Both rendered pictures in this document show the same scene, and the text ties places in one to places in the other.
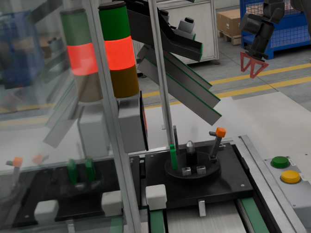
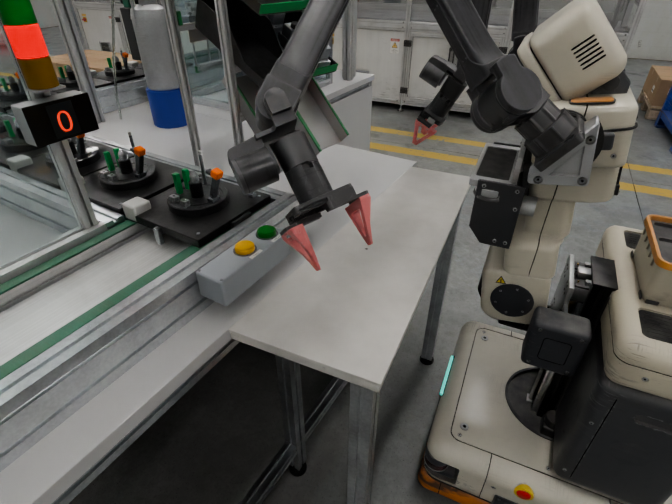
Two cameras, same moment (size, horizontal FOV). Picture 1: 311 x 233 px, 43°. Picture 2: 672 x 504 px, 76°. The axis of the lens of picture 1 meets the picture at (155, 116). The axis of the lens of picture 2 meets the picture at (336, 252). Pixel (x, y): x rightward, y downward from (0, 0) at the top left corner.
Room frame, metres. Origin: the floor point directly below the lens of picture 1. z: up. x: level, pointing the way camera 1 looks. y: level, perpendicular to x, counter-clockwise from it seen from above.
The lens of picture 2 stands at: (0.25, -0.81, 1.45)
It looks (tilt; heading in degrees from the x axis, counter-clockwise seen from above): 35 degrees down; 31
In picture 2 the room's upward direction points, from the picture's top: straight up
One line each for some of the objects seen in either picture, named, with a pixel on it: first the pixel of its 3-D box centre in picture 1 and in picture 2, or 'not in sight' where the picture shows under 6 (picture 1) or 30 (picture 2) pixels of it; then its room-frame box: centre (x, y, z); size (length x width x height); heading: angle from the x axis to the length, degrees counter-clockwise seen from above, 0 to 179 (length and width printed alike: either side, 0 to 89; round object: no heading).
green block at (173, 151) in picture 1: (174, 159); (177, 183); (0.85, -0.03, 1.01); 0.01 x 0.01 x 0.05; 0
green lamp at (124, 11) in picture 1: (113, 22); (14, 6); (0.67, 0.05, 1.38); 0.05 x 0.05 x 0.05
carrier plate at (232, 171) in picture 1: (193, 173); (200, 206); (0.86, -0.07, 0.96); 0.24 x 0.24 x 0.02; 0
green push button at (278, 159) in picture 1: (280, 163); (266, 233); (0.84, -0.29, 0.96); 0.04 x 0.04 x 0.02
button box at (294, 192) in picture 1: (290, 189); (246, 261); (0.77, -0.29, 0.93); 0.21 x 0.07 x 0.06; 0
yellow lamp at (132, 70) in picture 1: (123, 79); (38, 71); (0.67, 0.05, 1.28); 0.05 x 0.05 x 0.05
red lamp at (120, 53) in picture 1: (118, 52); (27, 40); (0.67, 0.05, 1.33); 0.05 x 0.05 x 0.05
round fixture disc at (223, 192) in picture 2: (192, 166); (198, 198); (0.86, -0.07, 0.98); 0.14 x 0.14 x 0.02
